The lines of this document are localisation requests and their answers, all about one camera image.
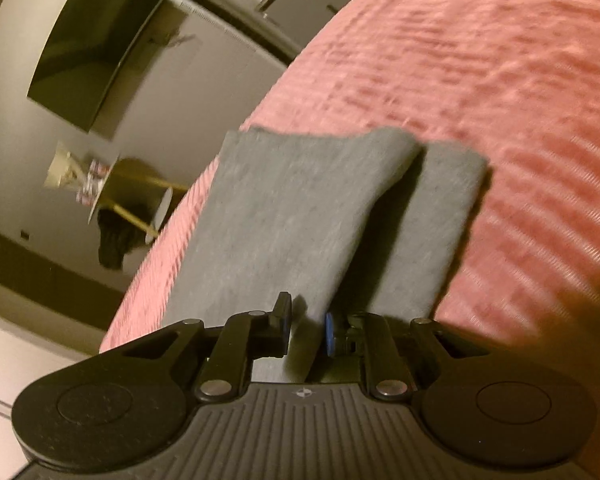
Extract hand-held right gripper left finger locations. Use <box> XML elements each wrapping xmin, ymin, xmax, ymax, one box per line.
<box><xmin>124</xmin><ymin>291</ymin><xmax>293</xmax><ymax>404</ymax></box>

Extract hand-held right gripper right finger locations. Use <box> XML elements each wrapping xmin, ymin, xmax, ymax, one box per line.
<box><xmin>324</xmin><ymin>312</ymin><xmax>461</xmax><ymax>402</ymax></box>

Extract grey sock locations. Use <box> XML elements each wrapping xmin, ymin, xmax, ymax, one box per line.
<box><xmin>161</xmin><ymin>127</ymin><xmax>491</xmax><ymax>386</ymax></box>

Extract dark cloth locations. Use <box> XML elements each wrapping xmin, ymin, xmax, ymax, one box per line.
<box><xmin>97</xmin><ymin>205</ymin><xmax>149</xmax><ymax>269</ymax></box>

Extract round side table gold legs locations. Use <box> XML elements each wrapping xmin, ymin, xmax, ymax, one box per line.
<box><xmin>87</xmin><ymin>156</ymin><xmax>190</xmax><ymax>242</ymax></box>

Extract red and white cans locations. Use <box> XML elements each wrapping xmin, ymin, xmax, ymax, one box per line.
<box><xmin>76</xmin><ymin>158</ymin><xmax>113</xmax><ymax>206</ymax></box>

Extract white paper bag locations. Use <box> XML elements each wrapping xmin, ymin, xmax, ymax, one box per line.
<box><xmin>45</xmin><ymin>141</ymin><xmax>88</xmax><ymax>192</ymax></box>

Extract pink blanket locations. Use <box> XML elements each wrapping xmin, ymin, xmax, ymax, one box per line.
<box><xmin>99</xmin><ymin>0</ymin><xmax>600</xmax><ymax>461</ymax></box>

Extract long white shelf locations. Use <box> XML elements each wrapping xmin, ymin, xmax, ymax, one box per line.
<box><xmin>155</xmin><ymin>0</ymin><xmax>292</xmax><ymax>69</ymax></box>

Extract wall television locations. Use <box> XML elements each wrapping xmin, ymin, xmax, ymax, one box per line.
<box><xmin>27</xmin><ymin>0</ymin><xmax>170</xmax><ymax>133</ymax></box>

